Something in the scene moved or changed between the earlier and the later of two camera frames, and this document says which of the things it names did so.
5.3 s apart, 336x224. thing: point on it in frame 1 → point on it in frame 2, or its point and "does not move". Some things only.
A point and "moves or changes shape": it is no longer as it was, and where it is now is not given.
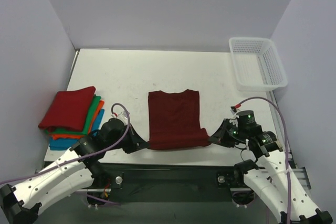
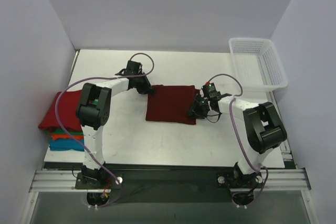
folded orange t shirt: (58, 137) does not move
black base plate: (174, 182) does not move
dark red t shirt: (174, 119) moves or changes shape
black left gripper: (132, 140) → (144, 87)
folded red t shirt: (70, 110) does not move
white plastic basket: (257, 64) does not move
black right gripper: (225, 131) → (198, 107)
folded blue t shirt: (66, 144) does not move
